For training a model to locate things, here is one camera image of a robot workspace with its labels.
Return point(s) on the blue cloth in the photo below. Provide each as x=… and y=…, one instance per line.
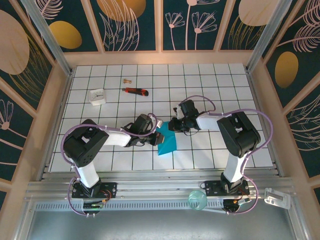
x=170, y=143

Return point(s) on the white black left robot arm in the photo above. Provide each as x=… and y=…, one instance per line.
x=85, y=142

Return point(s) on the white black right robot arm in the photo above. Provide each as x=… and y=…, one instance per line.
x=237, y=135

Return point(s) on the white square clock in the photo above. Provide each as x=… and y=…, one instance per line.
x=97, y=97

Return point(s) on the red black utility knife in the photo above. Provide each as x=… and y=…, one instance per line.
x=136, y=91

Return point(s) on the brass bolt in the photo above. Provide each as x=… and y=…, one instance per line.
x=127, y=81

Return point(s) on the clear green plastic cup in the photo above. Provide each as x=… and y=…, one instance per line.
x=197, y=200

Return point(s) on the black electronics module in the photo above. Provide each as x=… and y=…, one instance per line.
x=235, y=205
x=93, y=206

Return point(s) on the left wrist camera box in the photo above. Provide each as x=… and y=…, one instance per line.
x=159, y=124

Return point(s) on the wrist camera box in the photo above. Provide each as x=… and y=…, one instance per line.
x=159, y=124
x=178, y=112

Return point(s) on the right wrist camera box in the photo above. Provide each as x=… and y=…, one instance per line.
x=178, y=112

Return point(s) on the aluminium frame beam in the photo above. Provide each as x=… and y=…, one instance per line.
x=155, y=186

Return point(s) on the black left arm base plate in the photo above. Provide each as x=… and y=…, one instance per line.
x=112, y=191

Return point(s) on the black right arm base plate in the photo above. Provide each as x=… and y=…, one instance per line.
x=211, y=187

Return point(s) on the white flower teal wall panel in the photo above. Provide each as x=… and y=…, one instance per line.
x=190, y=37

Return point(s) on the aluminium side rail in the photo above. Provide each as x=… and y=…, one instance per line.
x=58, y=125
x=265, y=125

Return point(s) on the orange circle leaf wall panel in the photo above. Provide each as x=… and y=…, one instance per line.
x=120, y=25

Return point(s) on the yellow oval fern wall panel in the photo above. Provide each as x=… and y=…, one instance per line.
x=286, y=70

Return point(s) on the aluminium corner post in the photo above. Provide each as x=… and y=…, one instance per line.
x=50, y=42
x=265, y=37

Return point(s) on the beige circle teal wall panel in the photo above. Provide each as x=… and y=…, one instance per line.
x=250, y=12

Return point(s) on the yellow oval leaf wall panel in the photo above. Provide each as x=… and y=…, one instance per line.
x=65, y=35

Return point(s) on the white fern teal wall panel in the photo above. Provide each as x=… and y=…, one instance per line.
x=307, y=130

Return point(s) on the white plastic bracket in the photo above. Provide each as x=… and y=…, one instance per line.
x=277, y=198

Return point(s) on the white tulip teal wall panel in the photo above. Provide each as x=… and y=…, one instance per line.
x=12, y=140

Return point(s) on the large beige circle wall panel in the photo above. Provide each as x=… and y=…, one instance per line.
x=12, y=45

